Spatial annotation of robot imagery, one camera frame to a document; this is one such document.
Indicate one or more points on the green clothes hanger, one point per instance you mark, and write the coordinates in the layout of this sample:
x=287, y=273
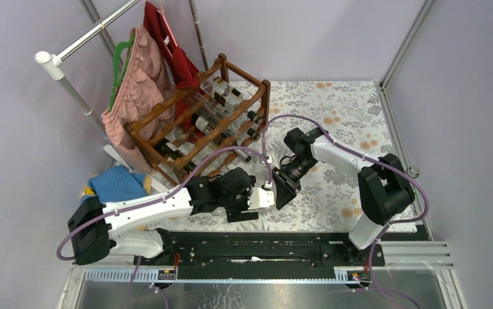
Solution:
x=119, y=68

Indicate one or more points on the clear bottle black cap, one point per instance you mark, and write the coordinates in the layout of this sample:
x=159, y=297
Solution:
x=223, y=112
x=223, y=93

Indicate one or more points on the white slotted cable duct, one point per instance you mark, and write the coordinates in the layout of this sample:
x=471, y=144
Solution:
x=231, y=274

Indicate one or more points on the silver clothes rail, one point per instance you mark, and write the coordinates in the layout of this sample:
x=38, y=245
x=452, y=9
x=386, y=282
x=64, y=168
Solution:
x=80, y=68

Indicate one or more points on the blue cloth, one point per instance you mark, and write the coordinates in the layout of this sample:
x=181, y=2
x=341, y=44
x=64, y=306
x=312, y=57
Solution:
x=109, y=177

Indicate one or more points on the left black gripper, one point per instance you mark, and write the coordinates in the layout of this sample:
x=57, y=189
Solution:
x=235, y=215

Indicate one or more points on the floral tablecloth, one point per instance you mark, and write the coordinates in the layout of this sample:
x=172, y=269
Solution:
x=329, y=200

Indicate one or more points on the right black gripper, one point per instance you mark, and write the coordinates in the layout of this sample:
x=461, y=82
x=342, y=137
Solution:
x=286, y=188

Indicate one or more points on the red hanging garment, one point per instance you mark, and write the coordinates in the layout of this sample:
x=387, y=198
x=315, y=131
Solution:
x=183, y=71

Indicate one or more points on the clear bottle black cap front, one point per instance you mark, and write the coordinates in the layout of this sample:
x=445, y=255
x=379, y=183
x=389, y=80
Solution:
x=223, y=112

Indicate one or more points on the brown wooden wine rack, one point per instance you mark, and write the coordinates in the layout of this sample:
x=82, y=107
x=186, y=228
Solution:
x=212, y=153

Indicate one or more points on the green wine bottle brown label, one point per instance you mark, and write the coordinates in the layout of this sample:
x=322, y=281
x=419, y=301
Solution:
x=171, y=153

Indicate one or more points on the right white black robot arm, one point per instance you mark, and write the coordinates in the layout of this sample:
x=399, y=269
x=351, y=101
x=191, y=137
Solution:
x=384, y=193

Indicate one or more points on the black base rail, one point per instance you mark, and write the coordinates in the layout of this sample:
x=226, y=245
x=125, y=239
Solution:
x=200, y=249

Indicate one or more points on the clear round bottle back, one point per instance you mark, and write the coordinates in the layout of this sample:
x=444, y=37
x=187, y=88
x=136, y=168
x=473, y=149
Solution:
x=204, y=117

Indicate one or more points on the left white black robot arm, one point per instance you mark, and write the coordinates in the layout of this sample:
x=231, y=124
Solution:
x=99, y=229

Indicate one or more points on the clear bottle dark label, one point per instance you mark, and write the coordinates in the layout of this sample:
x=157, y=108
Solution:
x=413, y=172

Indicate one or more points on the yellow cloth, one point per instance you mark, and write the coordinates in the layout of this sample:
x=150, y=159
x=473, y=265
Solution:
x=133, y=186

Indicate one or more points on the pink hanging garment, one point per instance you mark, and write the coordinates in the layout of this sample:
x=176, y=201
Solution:
x=144, y=86

